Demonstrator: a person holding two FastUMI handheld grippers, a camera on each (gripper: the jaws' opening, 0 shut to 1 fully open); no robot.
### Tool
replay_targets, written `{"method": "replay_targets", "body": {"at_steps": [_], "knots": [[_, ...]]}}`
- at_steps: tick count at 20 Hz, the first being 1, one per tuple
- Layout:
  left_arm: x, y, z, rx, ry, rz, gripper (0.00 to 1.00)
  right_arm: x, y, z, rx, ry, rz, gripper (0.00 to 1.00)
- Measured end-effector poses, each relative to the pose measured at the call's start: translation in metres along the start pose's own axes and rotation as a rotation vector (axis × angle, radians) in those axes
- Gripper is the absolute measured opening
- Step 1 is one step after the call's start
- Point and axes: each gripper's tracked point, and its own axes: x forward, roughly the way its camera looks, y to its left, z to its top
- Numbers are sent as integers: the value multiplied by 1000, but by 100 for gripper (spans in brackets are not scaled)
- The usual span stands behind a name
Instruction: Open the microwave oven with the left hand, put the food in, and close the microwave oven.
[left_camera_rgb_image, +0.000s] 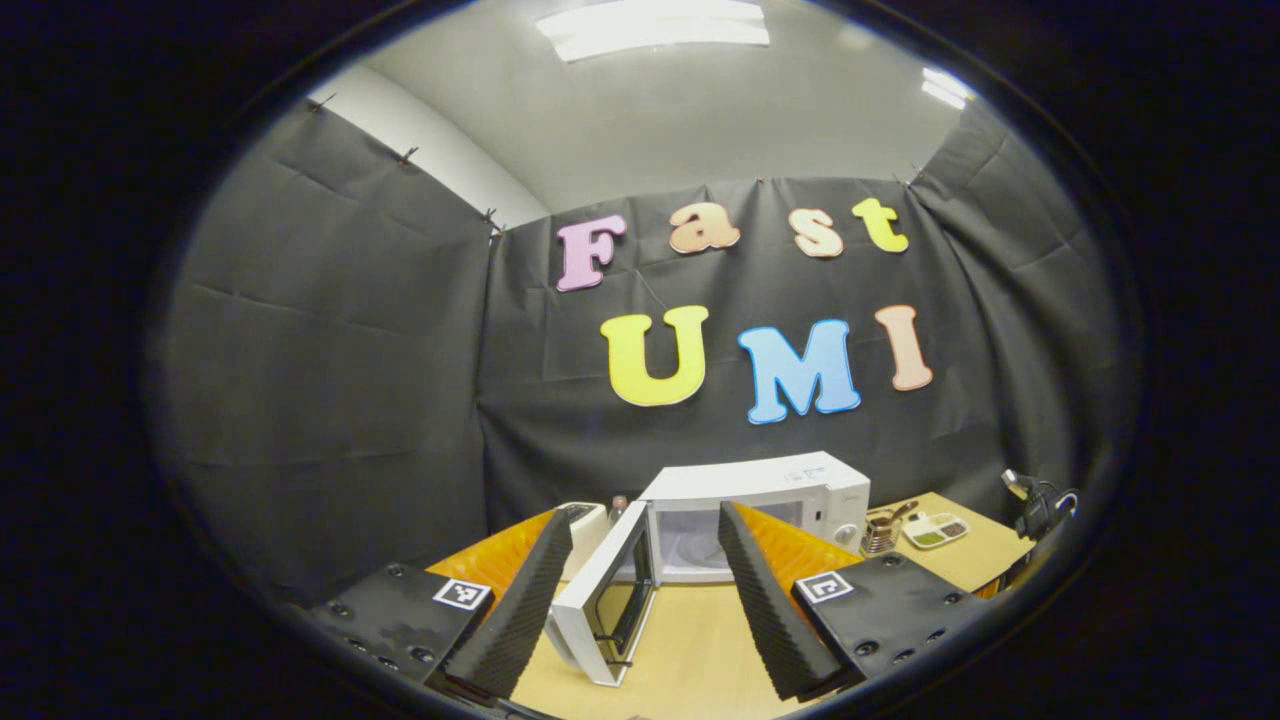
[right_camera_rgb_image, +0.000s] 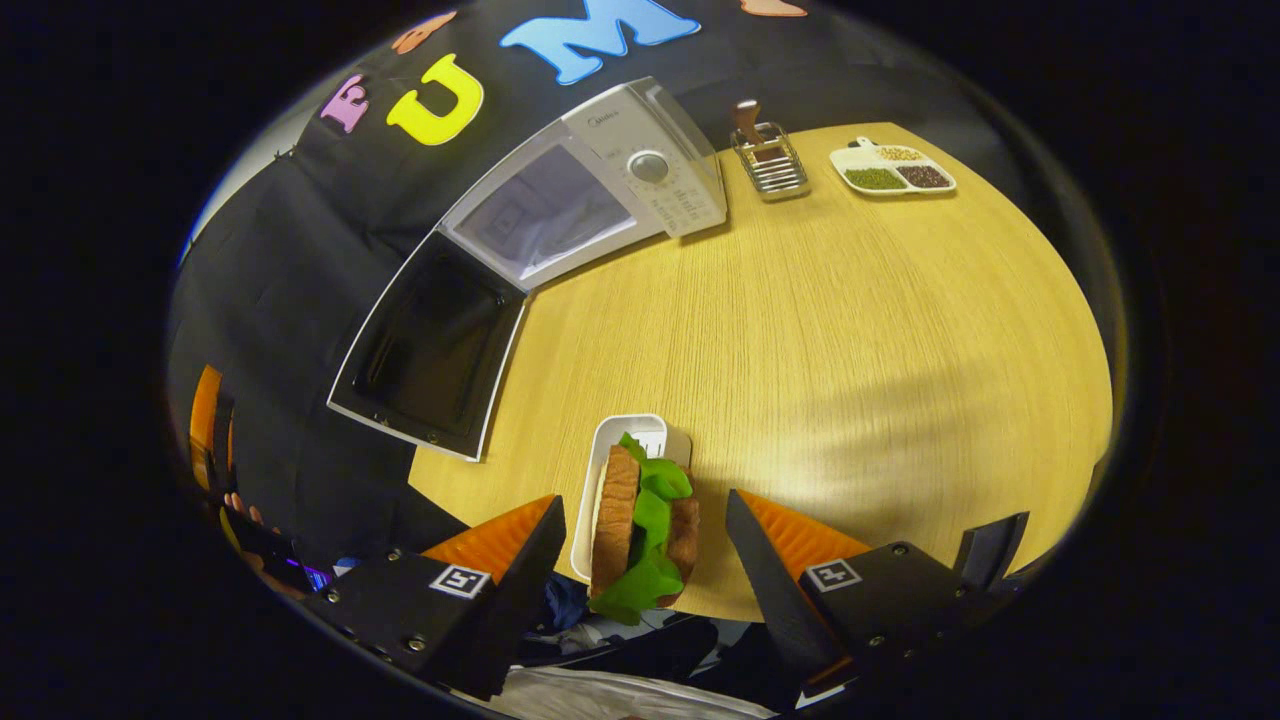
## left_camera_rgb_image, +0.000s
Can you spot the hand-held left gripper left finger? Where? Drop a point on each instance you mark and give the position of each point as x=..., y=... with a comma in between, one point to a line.
x=520, y=620

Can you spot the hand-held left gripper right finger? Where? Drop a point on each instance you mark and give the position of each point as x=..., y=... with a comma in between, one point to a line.
x=770, y=610

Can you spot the white microwave oven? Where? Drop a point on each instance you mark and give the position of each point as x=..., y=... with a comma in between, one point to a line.
x=760, y=480

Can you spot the white divided spice dish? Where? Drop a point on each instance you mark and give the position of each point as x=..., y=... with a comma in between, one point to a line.
x=935, y=530

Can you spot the cream toaster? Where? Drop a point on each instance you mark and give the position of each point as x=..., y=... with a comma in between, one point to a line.
x=590, y=525

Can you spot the black backdrop cloth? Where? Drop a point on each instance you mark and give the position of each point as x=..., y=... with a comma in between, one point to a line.
x=350, y=400

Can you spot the small ceiling light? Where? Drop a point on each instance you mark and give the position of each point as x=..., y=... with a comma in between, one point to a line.
x=945, y=88

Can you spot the large ceiling light panel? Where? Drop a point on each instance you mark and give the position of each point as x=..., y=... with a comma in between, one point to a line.
x=650, y=25

